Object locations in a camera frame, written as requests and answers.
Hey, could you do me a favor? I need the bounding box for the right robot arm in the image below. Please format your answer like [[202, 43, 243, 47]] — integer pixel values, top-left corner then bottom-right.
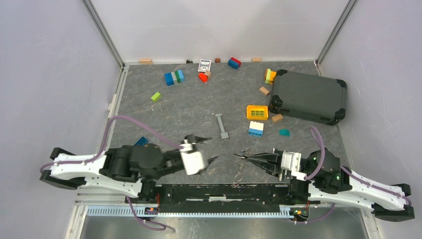
[[240, 148, 415, 222]]

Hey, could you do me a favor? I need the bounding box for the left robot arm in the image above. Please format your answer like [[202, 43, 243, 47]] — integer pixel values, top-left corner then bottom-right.
[[39, 134, 217, 203]]

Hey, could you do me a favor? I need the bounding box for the white and blue brick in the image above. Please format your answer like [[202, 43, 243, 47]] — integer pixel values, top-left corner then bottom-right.
[[248, 121, 264, 137]]

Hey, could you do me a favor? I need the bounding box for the grey toy axle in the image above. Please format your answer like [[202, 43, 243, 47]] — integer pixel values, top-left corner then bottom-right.
[[215, 114, 229, 141]]

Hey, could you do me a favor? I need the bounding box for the teal small block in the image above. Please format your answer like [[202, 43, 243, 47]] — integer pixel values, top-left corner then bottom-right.
[[279, 129, 290, 137]]

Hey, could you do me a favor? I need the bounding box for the yellow window brick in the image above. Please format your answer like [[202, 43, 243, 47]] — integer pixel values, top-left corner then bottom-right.
[[246, 105, 269, 120]]

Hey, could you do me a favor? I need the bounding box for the dark blue flat brick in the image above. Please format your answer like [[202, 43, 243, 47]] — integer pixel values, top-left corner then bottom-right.
[[134, 137, 149, 146]]

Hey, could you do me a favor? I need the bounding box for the lime green block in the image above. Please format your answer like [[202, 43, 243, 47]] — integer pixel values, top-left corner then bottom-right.
[[151, 92, 161, 103]]

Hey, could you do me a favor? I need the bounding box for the red orange brick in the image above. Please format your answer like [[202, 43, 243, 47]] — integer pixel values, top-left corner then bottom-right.
[[198, 73, 208, 83]]

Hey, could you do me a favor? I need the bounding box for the blue grey green brick stack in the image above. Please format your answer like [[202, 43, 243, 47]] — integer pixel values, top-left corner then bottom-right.
[[164, 70, 185, 86]]

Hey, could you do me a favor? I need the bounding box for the tan wooden block near case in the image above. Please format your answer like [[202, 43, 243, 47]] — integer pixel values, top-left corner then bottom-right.
[[259, 87, 270, 96]]

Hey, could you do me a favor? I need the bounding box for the playing card box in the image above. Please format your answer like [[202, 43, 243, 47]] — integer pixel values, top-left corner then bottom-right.
[[198, 59, 212, 73]]

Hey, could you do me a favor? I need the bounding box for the dark grey hard case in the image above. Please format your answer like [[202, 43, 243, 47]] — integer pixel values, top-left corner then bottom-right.
[[268, 69, 347, 125]]

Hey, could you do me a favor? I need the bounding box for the orange green brown brick stack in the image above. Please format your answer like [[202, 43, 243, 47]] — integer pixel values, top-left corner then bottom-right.
[[264, 68, 277, 84]]

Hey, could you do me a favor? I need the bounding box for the red and blue brick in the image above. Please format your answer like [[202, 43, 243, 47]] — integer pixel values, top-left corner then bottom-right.
[[227, 57, 241, 69]]

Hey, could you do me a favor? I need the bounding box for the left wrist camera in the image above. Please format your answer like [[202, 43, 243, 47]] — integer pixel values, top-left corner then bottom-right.
[[179, 143, 209, 176]]

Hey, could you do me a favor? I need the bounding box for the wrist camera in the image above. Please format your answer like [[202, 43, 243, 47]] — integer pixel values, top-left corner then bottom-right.
[[179, 143, 209, 176], [280, 151, 307, 181]]

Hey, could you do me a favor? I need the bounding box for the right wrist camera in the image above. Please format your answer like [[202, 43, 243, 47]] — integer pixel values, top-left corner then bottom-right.
[[280, 151, 307, 181]]

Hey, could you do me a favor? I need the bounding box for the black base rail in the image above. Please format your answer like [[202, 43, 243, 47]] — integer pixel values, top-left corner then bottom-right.
[[125, 182, 311, 213]]

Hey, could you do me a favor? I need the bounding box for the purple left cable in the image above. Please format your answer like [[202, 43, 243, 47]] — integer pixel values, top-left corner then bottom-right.
[[39, 115, 184, 232]]

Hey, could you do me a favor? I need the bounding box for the tan wooden block at wall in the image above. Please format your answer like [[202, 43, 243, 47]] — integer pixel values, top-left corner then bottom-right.
[[138, 59, 153, 65]]

